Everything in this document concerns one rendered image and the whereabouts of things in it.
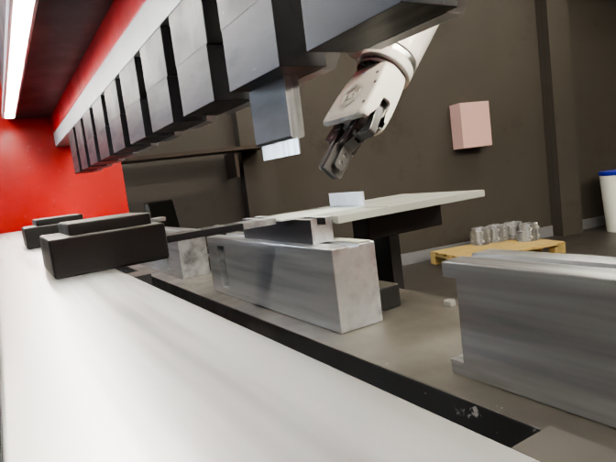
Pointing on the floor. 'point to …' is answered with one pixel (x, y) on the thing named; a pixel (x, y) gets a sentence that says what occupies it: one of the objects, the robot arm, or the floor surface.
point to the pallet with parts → (522, 234)
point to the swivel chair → (163, 212)
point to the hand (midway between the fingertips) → (335, 161)
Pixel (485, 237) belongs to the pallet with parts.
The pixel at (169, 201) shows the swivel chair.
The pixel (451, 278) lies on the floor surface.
